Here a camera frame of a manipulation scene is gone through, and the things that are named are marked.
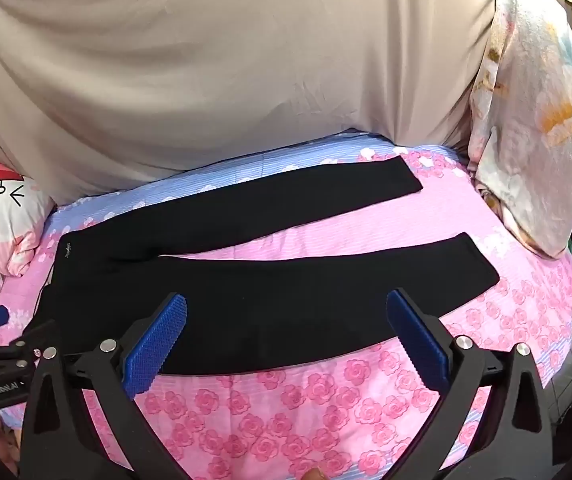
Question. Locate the person's right hand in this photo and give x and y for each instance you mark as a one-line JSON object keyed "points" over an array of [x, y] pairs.
{"points": [[314, 474]]}

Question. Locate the black pants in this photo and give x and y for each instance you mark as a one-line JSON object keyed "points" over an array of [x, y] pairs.
{"points": [[246, 305]]}

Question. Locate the beige cloth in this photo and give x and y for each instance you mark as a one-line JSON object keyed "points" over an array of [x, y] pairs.
{"points": [[216, 70]]}

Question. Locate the pink floral bedsheet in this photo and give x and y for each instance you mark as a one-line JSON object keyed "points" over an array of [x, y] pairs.
{"points": [[316, 410]]}

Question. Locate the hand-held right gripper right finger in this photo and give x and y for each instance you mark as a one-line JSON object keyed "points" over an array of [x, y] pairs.
{"points": [[420, 345]]}

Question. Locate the pale floral quilt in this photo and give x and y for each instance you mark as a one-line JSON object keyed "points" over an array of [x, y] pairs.
{"points": [[530, 135]]}

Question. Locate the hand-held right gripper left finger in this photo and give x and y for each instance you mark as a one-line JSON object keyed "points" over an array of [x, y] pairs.
{"points": [[156, 345]]}

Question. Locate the white cartoon face pillow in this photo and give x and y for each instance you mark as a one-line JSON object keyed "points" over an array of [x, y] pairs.
{"points": [[1, 210]]}

